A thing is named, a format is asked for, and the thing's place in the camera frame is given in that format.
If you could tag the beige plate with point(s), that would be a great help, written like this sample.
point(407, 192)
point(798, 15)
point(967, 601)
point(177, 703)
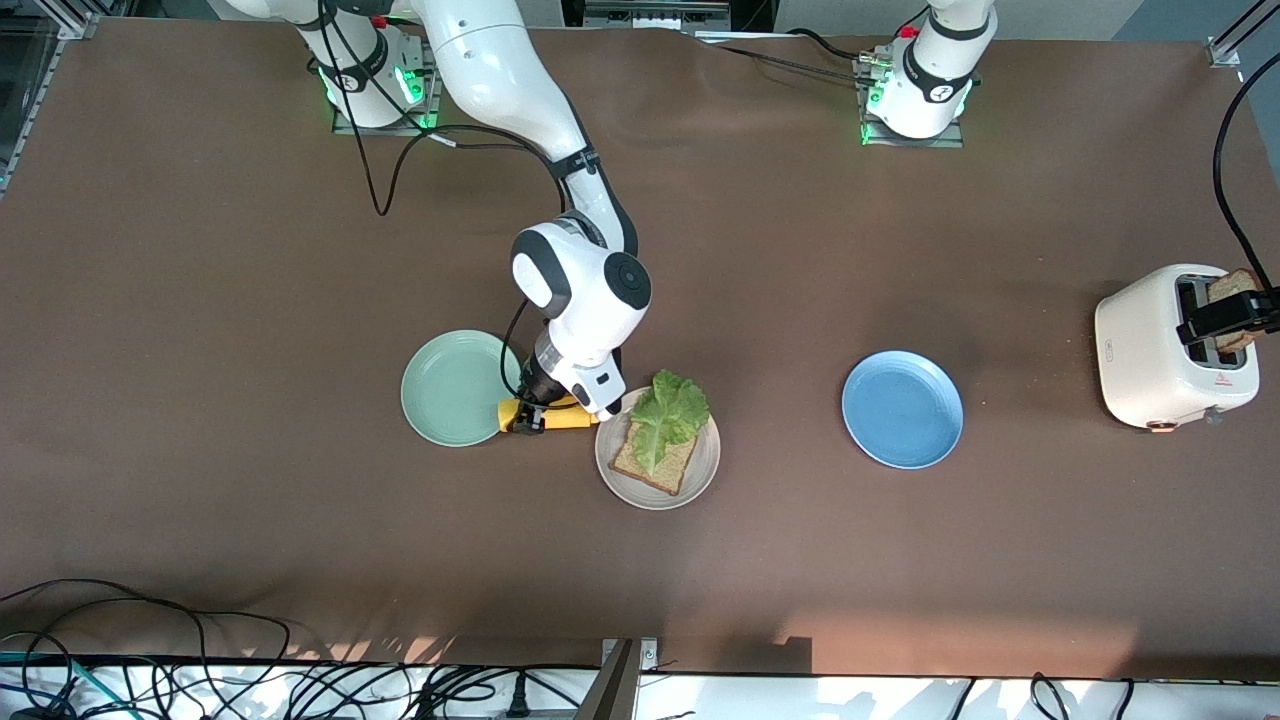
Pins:
point(700, 470)

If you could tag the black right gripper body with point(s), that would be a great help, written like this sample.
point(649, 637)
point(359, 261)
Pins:
point(539, 388)

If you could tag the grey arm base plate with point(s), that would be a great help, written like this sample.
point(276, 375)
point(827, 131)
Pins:
point(950, 141)
point(350, 130)

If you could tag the brown bread slice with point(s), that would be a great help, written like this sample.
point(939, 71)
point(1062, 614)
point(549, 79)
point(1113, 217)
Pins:
point(1235, 283)
point(665, 470)

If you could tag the grey metal bracket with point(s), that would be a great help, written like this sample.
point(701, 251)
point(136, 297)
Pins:
point(620, 690)

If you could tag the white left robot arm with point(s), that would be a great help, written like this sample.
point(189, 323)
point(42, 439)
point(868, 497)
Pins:
point(935, 70)

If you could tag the black equipment box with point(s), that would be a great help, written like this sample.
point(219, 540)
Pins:
point(650, 15)

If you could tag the aluminium frame corner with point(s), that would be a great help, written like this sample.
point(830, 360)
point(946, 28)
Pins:
point(1222, 52)

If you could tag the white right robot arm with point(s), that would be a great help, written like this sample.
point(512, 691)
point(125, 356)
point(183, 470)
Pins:
point(480, 60)

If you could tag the mint green plate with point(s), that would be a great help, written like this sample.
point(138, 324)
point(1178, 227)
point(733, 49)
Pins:
point(450, 390)

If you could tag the green lettuce leaf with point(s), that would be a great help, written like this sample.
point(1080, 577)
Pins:
point(670, 410)

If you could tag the aluminium frame rail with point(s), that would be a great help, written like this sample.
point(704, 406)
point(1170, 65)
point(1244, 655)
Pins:
point(75, 18)

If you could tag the black power plug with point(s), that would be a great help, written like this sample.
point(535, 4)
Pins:
point(517, 700)

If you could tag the yellow squeeze bottle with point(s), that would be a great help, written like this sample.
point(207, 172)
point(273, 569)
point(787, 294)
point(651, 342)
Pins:
point(575, 415)

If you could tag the blue plate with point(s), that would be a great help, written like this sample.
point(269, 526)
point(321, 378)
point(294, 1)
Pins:
point(902, 410)

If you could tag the white toaster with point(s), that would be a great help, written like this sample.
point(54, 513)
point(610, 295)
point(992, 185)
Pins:
point(1135, 340)

